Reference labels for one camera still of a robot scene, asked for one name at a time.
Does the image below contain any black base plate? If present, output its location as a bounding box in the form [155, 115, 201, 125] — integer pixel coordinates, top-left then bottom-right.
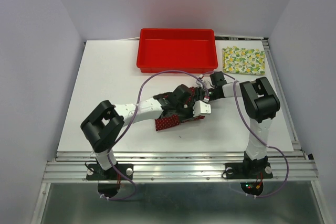
[86, 163, 133, 181]
[222, 163, 274, 180]

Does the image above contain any lemon print skirt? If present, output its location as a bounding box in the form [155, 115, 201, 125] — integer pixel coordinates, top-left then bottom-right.
[222, 46, 266, 76]

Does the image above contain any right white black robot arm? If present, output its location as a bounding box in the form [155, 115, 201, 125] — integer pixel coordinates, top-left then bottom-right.
[194, 71, 280, 180]

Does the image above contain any red polka dot skirt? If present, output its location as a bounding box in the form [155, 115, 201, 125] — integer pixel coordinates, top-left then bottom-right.
[154, 85, 205, 132]

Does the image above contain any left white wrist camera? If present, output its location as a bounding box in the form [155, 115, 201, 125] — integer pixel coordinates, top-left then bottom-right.
[193, 100, 212, 118]

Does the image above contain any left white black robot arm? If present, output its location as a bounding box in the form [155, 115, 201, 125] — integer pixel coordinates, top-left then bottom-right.
[80, 84, 206, 179]

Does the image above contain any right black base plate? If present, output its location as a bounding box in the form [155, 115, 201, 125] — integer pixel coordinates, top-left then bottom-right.
[222, 163, 274, 180]

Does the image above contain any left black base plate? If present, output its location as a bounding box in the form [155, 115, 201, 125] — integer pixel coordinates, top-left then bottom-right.
[86, 163, 133, 181]

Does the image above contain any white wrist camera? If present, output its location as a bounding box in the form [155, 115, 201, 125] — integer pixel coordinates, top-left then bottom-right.
[196, 74, 212, 89]
[193, 100, 212, 118]

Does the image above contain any aluminium mounting rail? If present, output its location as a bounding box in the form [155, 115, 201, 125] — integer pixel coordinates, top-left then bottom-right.
[31, 144, 332, 223]

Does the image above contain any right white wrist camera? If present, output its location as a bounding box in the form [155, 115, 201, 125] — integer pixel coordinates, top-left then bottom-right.
[196, 74, 212, 89]

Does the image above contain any red plastic bin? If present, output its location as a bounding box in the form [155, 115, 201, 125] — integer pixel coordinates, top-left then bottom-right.
[136, 28, 218, 73]

